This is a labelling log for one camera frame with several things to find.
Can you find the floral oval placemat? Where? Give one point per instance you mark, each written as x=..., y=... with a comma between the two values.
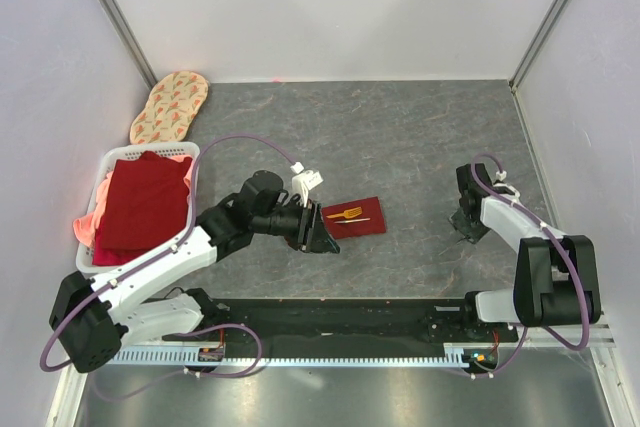
x=170, y=109

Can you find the red cloth napkin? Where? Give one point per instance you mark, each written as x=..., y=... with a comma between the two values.
x=371, y=209

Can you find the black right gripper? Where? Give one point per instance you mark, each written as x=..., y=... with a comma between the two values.
x=472, y=234

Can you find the salmon pink cloth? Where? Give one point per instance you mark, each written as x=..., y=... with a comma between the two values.
x=85, y=227

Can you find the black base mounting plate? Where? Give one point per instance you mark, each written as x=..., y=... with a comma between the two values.
x=346, y=327

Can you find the chopstick with tan handle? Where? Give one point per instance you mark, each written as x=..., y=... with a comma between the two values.
x=354, y=220

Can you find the red cloth in basket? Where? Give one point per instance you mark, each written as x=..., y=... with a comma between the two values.
x=147, y=202

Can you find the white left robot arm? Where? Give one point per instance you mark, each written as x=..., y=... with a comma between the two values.
x=93, y=318

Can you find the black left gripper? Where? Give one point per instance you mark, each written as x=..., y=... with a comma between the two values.
x=311, y=232

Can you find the white plastic basket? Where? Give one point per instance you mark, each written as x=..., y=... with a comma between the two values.
x=172, y=149

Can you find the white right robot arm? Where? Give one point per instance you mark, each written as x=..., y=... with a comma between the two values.
x=556, y=282

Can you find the white slotted cable duct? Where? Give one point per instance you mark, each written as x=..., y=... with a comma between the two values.
x=184, y=355

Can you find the magenta cloth in basket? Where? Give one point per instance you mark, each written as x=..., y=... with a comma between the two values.
x=103, y=257

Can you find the orange plastic fork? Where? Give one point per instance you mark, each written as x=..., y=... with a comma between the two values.
x=347, y=214

